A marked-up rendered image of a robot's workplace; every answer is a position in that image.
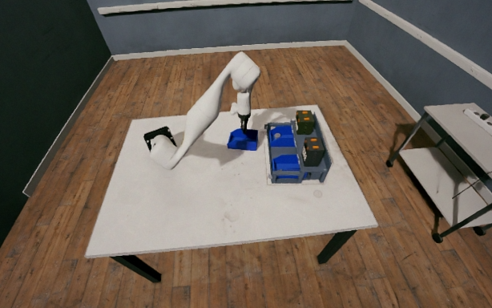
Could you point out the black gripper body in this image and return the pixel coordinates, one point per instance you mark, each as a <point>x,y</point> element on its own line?
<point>244,117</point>

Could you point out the black tool case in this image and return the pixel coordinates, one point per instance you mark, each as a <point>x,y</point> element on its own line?
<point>312,151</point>

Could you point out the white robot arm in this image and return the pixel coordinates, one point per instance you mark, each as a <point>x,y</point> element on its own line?
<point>206,110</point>

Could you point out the dark green tool case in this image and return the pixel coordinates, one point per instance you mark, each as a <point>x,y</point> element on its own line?
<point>304,122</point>

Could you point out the grey metal shelf rack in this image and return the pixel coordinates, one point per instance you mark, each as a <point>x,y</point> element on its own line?
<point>316,172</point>

